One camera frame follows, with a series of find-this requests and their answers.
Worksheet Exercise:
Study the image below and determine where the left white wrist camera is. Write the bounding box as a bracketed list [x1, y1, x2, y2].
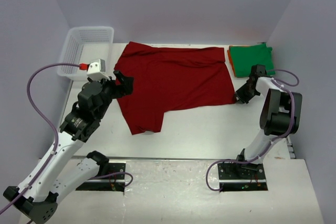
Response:
[79, 59, 109, 81]

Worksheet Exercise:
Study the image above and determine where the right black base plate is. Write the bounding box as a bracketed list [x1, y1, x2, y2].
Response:
[217, 162, 268, 192]

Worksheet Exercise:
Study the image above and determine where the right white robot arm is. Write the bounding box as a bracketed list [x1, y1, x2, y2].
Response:
[234, 65, 303, 178]

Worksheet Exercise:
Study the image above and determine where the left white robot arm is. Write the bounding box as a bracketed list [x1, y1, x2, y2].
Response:
[3, 70, 134, 223]

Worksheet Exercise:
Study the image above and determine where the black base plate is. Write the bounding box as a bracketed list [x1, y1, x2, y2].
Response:
[76, 161, 126, 193]
[217, 162, 268, 192]

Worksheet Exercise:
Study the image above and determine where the green folded t shirt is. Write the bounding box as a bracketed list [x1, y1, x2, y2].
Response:
[234, 44, 274, 78]

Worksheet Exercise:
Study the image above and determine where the orange folded t shirt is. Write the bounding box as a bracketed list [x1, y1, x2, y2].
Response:
[227, 45, 237, 77]

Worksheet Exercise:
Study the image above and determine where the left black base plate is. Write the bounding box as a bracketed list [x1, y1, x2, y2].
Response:
[76, 161, 126, 193]

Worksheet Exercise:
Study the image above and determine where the red t shirt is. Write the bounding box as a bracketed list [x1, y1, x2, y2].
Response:
[114, 42, 235, 135]

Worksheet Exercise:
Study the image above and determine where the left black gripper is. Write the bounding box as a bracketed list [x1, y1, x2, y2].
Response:
[92, 70, 133, 119]

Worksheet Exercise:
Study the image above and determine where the white plastic basket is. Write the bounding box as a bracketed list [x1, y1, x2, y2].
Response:
[59, 26, 114, 70]

